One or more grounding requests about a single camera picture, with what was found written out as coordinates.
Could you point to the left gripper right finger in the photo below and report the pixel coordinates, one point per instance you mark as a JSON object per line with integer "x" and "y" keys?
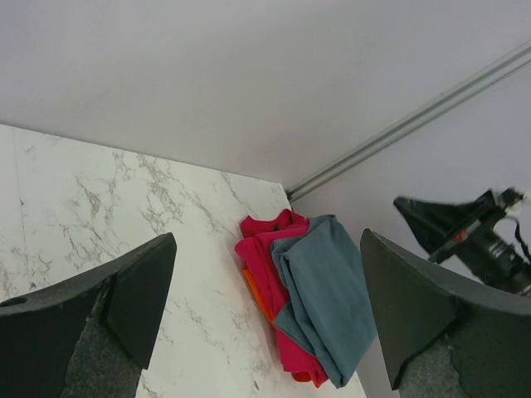
{"x": 442, "y": 334}

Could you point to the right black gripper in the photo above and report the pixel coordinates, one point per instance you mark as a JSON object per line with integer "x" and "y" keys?
{"x": 466, "y": 231}

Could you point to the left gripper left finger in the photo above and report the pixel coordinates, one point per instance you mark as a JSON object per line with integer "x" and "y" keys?
{"x": 91, "y": 335}

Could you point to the blue-grey t-shirt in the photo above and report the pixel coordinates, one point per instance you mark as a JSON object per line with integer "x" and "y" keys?
{"x": 329, "y": 313}

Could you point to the orange t-shirt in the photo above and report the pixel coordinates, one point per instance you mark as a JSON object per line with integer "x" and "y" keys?
{"x": 302, "y": 377}

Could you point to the magenta t-shirt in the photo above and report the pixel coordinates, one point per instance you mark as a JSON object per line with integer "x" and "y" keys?
{"x": 255, "y": 250}

